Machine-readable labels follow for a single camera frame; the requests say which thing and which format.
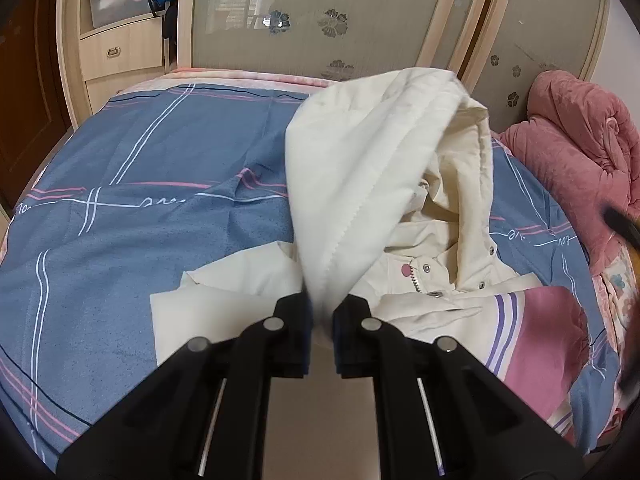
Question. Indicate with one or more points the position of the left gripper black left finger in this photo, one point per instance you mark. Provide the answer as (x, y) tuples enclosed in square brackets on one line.
[(202, 414)]

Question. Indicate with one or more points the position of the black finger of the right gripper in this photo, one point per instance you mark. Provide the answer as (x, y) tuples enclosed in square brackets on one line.
[(622, 226)]

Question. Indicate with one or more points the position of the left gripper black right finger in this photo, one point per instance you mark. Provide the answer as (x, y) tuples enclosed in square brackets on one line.
[(440, 413)]

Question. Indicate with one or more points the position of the pink and white hooded jacket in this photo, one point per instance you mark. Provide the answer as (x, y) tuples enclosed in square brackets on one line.
[(390, 187)]

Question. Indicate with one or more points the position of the floral pink pillow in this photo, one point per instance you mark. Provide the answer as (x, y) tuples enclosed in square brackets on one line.
[(617, 291)]

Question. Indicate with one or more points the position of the rolled pink quilt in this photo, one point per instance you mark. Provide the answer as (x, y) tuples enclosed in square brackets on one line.
[(581, 144)]

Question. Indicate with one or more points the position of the blue striped bed sheet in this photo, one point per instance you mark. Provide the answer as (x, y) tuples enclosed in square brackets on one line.
[(163, 181)]

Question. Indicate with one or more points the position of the brown wooden room door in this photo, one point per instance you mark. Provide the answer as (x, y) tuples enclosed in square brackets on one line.
[(34, 114)]

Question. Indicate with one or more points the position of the wardrobe wooden drawer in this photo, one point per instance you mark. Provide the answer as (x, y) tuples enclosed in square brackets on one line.
[(133, 46)]

